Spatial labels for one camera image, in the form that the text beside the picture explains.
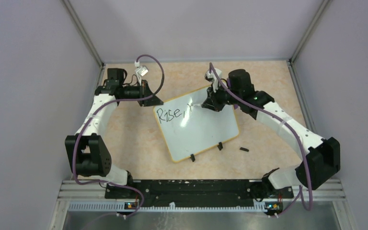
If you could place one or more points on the white cable duct rail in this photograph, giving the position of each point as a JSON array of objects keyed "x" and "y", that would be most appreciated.
[{"x": 119, "y": 206}]

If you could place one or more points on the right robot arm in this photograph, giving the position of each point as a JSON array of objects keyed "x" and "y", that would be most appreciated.
[{"x": 320, "y": 157}]

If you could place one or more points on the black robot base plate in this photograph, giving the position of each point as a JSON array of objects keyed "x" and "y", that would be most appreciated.
[{"x": 198, "y": 193}]

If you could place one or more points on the black marker cap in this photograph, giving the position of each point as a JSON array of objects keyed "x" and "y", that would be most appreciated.
[{"x": 244, "y": 149}]

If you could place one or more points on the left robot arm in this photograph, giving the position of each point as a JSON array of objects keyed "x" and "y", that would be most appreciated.
[{"x": 87, "y": 152}]

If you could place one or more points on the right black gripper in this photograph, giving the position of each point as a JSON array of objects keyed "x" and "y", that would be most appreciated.
[{"x": 212, "y": 101}]

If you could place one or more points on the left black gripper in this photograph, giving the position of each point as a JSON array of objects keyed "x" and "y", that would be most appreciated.
[{"x": 146, "y": 97}]

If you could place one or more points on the yellow-framed whiteboard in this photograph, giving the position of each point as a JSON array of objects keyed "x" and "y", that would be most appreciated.
[{"x": 189, "y": 130}]

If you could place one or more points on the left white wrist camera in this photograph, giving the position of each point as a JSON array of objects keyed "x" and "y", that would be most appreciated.
[{"x": 141, "y": 70}]

